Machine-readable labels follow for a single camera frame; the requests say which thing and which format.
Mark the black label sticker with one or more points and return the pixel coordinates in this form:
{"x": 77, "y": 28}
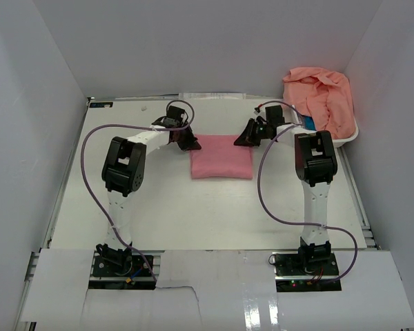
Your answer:
{"x": 101, "y": 104}

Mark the blue cloth in basket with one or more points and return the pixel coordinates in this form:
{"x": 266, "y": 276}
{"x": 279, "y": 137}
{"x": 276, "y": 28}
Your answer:
{"x": 309, "y": 123}

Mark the pink t shirt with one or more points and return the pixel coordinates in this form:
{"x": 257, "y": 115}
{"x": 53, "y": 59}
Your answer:
{"x": 220, "y": 158}

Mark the salmon orange t shirt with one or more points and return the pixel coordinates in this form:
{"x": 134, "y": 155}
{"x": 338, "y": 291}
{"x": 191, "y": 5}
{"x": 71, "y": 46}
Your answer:
{"x": 325, "y": 96}

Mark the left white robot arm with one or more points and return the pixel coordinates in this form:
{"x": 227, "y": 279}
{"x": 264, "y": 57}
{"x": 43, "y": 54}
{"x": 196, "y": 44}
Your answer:
{"x": 123, "y": 175}

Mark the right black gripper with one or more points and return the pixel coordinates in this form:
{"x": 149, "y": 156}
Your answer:
{"x": 248, "y": 138}

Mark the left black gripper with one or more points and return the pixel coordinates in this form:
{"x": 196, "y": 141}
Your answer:
{"x": 190, "y": 143}

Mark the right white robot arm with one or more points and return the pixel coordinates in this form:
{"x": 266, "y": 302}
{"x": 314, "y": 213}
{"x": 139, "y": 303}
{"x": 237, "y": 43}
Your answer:
{"x": 315, "y": 166}

